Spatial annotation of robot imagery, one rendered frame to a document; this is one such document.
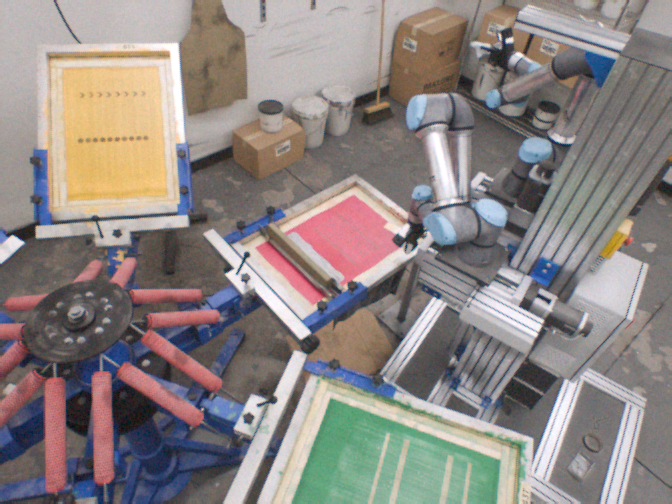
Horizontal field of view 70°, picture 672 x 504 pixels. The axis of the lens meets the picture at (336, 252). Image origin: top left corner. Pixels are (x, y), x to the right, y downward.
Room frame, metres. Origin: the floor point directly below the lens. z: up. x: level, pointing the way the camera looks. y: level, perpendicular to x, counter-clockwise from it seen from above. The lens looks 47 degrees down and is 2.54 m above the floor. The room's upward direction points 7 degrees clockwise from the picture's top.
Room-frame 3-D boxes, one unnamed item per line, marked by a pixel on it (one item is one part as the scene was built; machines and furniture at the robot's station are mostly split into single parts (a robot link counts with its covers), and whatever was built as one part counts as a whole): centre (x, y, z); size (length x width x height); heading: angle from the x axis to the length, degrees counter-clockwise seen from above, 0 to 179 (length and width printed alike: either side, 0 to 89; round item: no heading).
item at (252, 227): (1.55, 0.37, 0.98); 0.30 x 0.05 x 0.07; 136
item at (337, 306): (1.16, -0.03, 0.98); 0.30 x 0.05 x 0.07; 136
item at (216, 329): (1.21, 0.31, 0.89); 1.24 x 0.06 x 0.06; 136
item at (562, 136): (1.79, -0.88, 1.63); 0.15 x 0.12 x 0.55; 124
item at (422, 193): (1.46, -0.31, 1.33); 0.09 x 0.08 x 0.11; 21
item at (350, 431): (0.55, -0.14, 1.05); 1.08 x 0.61 x 0.23; 76
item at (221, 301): (1.12, 0.40, 1.02); 0.17 x 0.06 x 0.05; 136
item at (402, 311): (1.85, -0.47, 0.48); 0.22 x 0.22 x 0.96; 46
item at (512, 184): (1.71, -0.77, 1.31); 0.15 x 0.15 x 0.10
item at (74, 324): (0.77, 0.74, 0.67); 0.39 x 0.39 x 1.35
